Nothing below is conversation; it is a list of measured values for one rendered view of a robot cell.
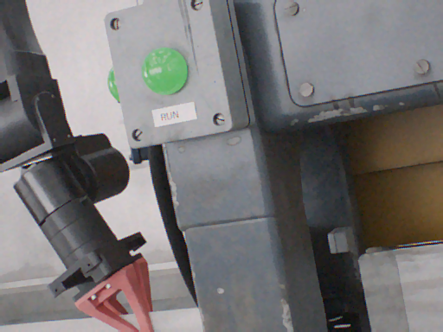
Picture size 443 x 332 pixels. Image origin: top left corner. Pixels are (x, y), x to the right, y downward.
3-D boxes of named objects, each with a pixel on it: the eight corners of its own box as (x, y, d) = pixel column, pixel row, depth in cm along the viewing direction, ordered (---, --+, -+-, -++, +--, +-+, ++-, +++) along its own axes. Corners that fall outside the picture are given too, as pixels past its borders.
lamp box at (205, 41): (128, 150, 56) (101, 14, 55) (157, 143, 60) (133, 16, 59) (234, 130, 53) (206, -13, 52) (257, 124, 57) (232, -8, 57)
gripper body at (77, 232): (151, 245, 87) (112, 186, 88) (102, 267, 77) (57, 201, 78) (108, 278, 89) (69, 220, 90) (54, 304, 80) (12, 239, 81)
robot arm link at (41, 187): (-4, 185, 84) (28, 153, 81) (42, 170, 90) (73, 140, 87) (35, 242, 83) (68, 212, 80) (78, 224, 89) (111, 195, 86)
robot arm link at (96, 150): (-28, 124, 85) (30, 93, 81) (47, 107, 95) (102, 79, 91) (17, 234, 85) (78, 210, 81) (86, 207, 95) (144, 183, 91)
